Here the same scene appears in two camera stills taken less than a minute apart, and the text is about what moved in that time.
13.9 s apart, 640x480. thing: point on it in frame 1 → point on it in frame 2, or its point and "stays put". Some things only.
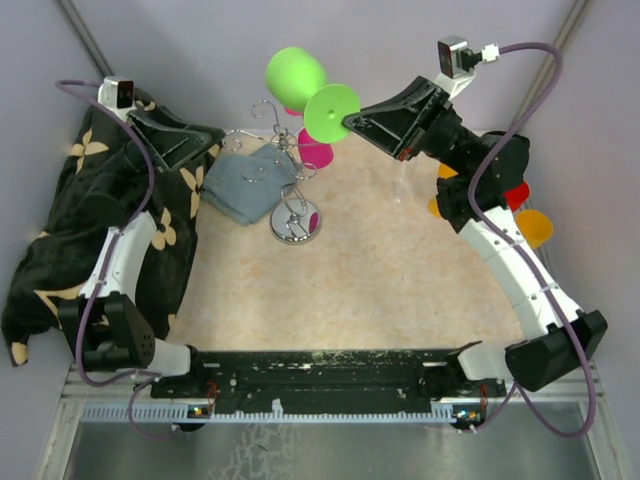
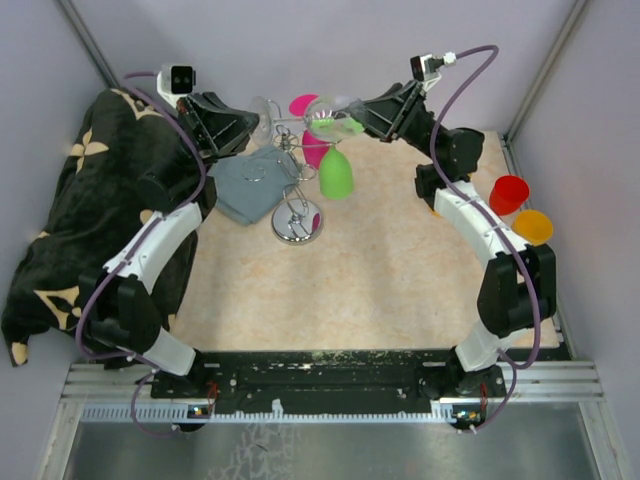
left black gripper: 172,141 → 217,129
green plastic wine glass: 298,79 → 335,174
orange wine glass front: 535,226 stays put
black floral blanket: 55,265 stays put
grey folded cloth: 247,187 stays put
